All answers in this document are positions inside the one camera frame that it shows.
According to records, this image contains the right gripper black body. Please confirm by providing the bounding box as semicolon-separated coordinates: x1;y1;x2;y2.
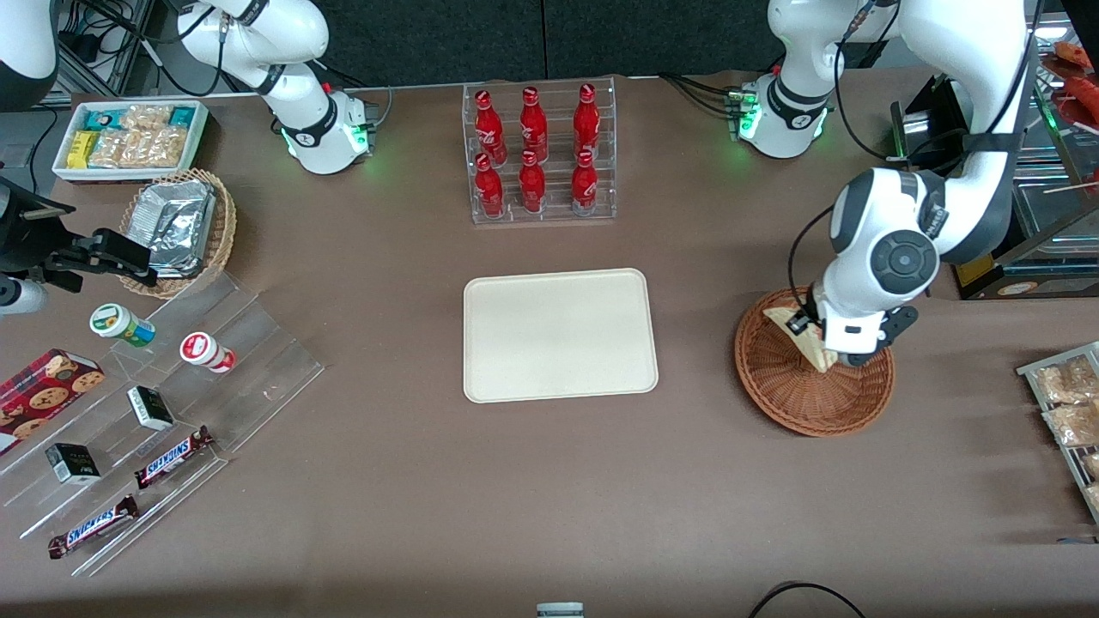
0;177;80;280

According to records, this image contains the triangle sandwich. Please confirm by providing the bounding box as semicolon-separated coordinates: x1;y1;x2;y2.
763;306;841;374

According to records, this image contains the large brown wicker basket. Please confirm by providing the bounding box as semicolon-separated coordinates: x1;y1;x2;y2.
734;286;896;439

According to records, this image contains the small tan wicker basket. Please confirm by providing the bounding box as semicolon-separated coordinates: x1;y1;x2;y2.
118;167;239;300

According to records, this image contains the cream plastic tray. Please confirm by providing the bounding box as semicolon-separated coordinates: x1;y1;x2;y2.
463;268;659;404

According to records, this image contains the silver foil packet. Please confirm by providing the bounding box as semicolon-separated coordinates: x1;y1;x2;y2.
129;179;216;258
148;247;209;279

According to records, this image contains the green lid yogurt cup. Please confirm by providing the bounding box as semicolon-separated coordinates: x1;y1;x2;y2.
89;303;158;348

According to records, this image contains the white rectangular snack bin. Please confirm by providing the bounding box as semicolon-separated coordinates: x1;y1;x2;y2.
52;100;210;185

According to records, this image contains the yellow snack packet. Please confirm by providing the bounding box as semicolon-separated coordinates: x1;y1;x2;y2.
66;130;100;170

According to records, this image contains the clear bag of nuts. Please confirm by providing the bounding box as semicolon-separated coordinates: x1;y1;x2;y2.
120;104;173;135
88;129;138;169
129;126;189;169

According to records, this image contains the red lid yogurt cup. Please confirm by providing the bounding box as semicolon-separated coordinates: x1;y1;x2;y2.
179;331;238;374

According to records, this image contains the small black carton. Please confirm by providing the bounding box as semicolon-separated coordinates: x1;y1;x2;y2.
45;442;102;487
126;385;176;433

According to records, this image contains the red chocolate cookie box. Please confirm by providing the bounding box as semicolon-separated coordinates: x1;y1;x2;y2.
0;348;106;457

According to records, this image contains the clear acrylic stepped stand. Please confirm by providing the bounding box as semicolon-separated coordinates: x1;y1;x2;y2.
0;272;326;579

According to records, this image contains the Snickers chocolate bar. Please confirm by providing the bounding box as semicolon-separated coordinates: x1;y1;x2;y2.
46;494;141;560
132;426;216;491

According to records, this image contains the glass display case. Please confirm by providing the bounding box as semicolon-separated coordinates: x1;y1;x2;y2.
949;0;1099;301

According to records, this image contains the black metal box device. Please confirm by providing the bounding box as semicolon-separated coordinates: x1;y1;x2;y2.
890;75;988;178

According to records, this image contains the red cola bottle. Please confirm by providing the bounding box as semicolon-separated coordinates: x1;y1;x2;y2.
519;87;550;164
474;153;507;219
474;90;508;166
570;149;600;215
518;150;548;215
573;83;601;161

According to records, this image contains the clear acrylic bottle rack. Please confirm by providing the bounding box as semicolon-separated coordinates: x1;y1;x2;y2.
462;76;619;226

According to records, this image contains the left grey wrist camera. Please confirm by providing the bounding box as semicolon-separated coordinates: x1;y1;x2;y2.
844;304;919;369

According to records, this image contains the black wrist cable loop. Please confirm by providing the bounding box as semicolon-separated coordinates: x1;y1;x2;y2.
787;213;841;320

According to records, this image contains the aluminium frame with cables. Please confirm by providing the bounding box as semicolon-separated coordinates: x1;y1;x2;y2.
52;0;226;100

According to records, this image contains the black base cable bundle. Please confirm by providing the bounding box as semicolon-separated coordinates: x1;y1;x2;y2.
659;72;744;118

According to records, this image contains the grey wire tray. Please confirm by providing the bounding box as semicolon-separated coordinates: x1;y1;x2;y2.
1016;341;1099;525

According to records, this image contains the black floor cable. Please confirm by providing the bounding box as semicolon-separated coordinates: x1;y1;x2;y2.
746;581;869;618

